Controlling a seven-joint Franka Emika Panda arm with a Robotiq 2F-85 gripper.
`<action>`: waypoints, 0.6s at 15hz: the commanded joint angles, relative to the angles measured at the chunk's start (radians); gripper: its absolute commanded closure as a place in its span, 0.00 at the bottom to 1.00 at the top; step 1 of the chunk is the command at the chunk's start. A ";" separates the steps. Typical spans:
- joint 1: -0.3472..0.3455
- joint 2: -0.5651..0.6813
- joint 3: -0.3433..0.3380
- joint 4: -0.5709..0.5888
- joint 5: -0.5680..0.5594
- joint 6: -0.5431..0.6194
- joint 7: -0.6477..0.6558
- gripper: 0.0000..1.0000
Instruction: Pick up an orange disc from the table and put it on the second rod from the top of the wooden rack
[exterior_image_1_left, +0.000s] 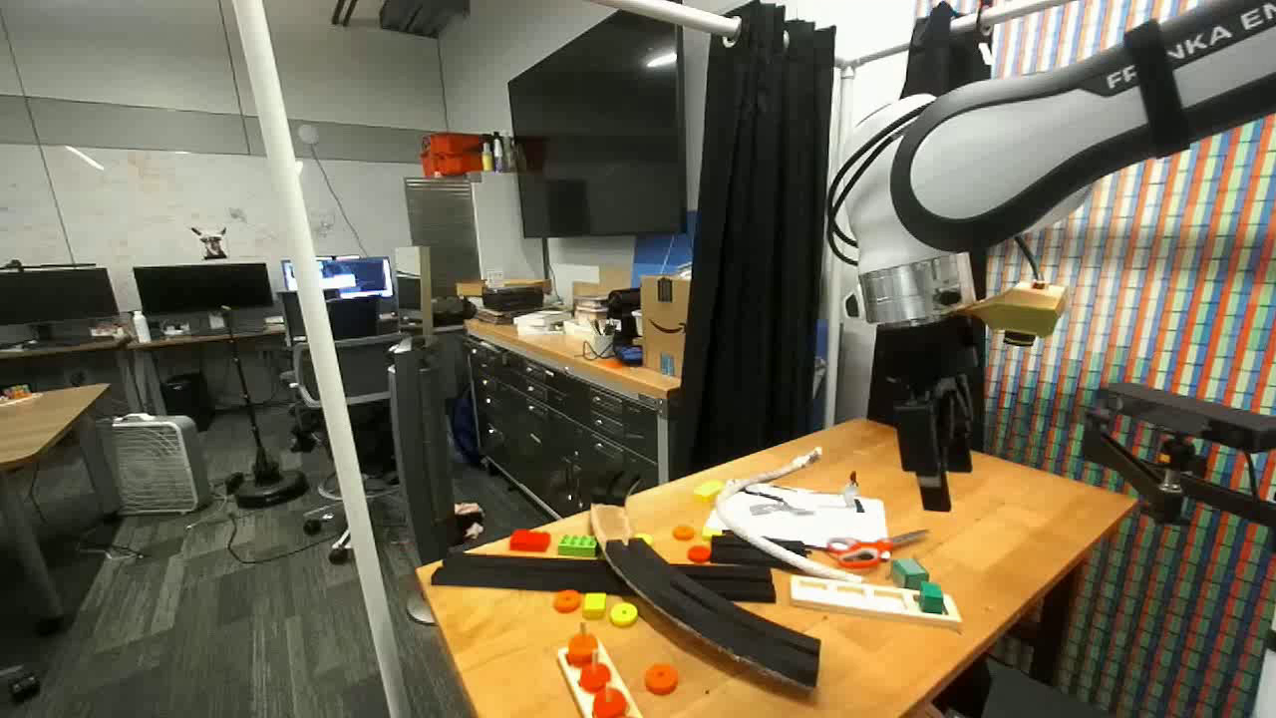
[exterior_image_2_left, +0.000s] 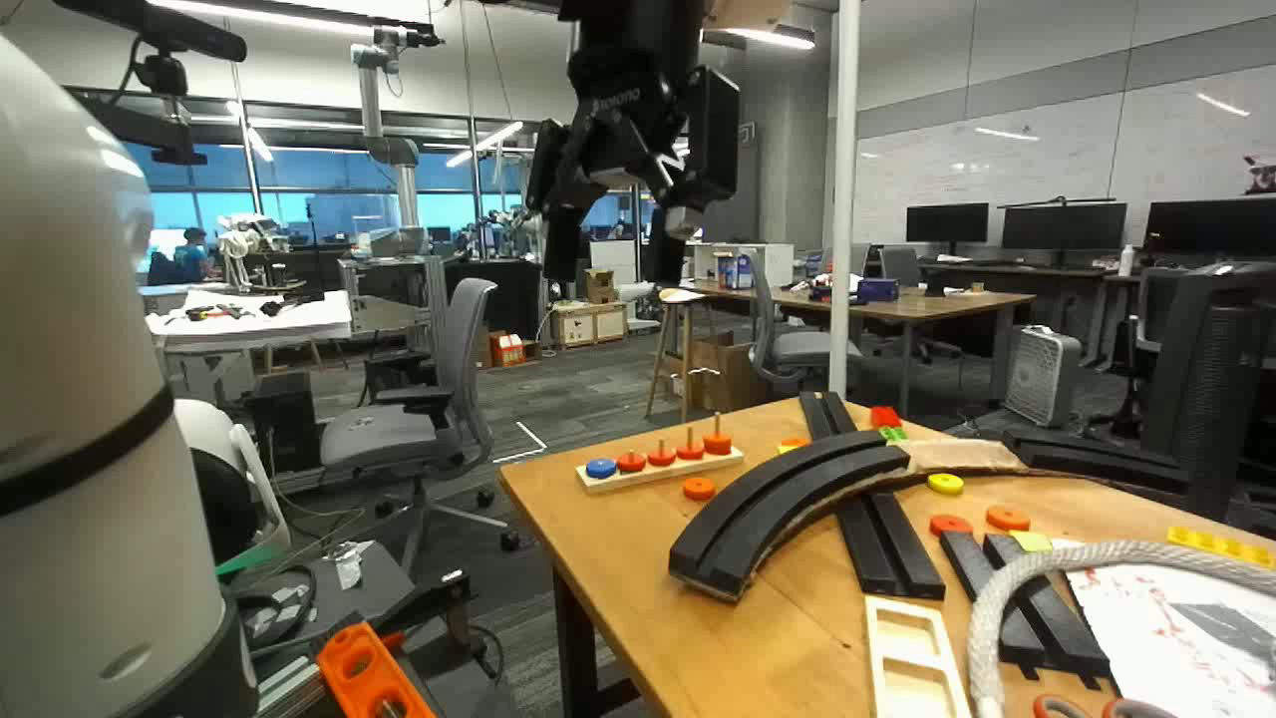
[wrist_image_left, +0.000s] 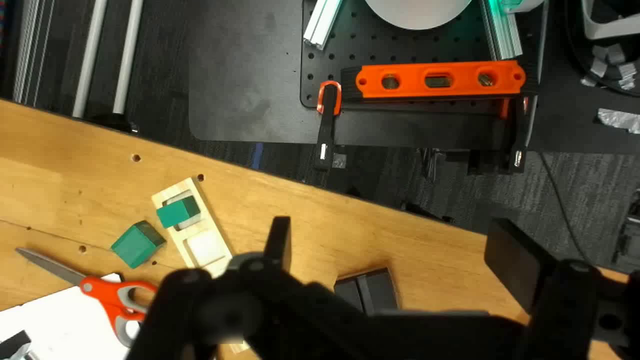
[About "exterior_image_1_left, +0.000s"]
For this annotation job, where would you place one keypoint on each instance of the long straight black track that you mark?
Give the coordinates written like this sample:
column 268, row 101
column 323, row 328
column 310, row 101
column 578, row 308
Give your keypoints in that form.
column 521, row 570

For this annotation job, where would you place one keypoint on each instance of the white pole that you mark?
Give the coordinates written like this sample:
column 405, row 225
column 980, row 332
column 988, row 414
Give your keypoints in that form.
column 311, row 306

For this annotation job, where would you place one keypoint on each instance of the black floor stand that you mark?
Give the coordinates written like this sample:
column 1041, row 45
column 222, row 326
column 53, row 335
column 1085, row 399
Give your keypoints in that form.
column 266, row 483

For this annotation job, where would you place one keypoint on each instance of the short straight black track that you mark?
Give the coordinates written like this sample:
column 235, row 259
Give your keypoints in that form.
column 747, row 553

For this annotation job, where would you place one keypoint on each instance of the yellow disc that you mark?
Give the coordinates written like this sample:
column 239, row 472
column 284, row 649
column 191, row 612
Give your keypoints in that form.
column 707, row 487
column 623, row 616

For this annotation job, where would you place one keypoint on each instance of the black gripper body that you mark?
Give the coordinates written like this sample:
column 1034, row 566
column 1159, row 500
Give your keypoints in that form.
column 930, row 363

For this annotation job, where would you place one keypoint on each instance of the lit computer monitor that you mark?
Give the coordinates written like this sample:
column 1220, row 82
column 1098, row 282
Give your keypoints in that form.
column 340, row 278

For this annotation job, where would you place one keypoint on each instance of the cardboard shipping box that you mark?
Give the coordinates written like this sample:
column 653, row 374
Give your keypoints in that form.
column 666, row 326

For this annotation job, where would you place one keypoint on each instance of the black camera stand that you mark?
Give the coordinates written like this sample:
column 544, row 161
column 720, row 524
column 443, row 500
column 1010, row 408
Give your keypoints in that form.
column 1168, row 414

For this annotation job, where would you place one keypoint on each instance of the orange storage box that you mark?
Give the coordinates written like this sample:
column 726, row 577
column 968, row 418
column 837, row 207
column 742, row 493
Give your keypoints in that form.
column 452, row 157

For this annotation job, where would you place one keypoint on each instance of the dark workbench with drawers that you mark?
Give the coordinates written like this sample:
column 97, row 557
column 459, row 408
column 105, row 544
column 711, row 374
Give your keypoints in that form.
column 558, row 414

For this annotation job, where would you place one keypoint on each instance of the red lego brick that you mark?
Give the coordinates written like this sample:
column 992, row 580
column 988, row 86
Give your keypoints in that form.
column 529, row 539

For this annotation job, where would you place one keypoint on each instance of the shape sorter board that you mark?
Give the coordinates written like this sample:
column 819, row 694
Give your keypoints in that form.
column 849, row 601

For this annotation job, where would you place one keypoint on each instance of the green block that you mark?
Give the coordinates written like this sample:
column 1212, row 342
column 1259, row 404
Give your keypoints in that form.
column 912, row 570
column 930, row 601

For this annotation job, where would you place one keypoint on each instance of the wooden desk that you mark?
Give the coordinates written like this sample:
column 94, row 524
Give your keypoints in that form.
column 40, row 422

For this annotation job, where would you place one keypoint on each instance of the white curtain rod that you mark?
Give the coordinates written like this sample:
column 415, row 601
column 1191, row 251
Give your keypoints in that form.
column 930, row 35
column 673, row 19

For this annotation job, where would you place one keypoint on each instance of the white box fan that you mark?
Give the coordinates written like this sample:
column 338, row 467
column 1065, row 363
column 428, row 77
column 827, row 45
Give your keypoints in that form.
column 152, row 464

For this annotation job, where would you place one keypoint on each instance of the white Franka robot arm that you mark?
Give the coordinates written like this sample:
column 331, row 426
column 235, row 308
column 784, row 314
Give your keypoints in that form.
column 1010, row 145

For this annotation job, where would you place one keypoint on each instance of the silver metal cabinet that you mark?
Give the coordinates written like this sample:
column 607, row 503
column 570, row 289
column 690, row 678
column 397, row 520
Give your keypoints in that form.
column 441, row 239

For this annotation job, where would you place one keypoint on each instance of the yellow square block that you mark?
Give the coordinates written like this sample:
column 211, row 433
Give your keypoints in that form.
column 595, row 605

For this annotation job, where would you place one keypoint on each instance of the dark computer monitor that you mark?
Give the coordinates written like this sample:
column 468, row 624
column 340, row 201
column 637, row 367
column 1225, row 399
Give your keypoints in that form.
column 199, row 289

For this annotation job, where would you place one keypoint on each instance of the orange disc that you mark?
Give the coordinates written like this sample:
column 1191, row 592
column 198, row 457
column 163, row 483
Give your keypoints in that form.
column 682, row 533
column 658, row 678
column 568, row 601

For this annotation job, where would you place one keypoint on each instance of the white paper sheet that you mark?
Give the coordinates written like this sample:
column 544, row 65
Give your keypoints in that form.
column 812, row 512

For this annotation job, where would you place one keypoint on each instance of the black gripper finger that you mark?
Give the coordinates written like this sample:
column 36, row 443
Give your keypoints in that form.
column 962, row 443
column 934, row 483

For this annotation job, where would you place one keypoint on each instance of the colourful checkered backdrop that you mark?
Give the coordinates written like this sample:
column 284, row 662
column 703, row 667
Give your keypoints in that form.
column 1168, row 294

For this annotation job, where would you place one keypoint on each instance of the curved black track piece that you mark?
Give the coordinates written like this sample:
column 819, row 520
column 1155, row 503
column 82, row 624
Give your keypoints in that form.
column 720, row 612

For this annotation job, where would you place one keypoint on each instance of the small yellow block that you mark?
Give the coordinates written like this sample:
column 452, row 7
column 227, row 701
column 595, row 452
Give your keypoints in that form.
column 711, row 524

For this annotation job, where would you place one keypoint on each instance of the red-orange disc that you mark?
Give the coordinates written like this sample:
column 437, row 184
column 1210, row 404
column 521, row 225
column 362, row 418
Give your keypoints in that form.
column 578, row 649
column 595, row 674
column 699, row 553
column 610, row 702

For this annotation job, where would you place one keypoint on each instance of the green lego brick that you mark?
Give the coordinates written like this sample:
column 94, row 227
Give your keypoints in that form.
column 574, row 544

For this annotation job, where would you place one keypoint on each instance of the black wall television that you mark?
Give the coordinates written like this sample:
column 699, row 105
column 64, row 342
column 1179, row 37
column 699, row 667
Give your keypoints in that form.
column 598, row 134

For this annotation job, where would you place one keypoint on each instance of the black countertop appliance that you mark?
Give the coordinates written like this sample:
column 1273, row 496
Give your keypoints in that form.
column 621, row 326

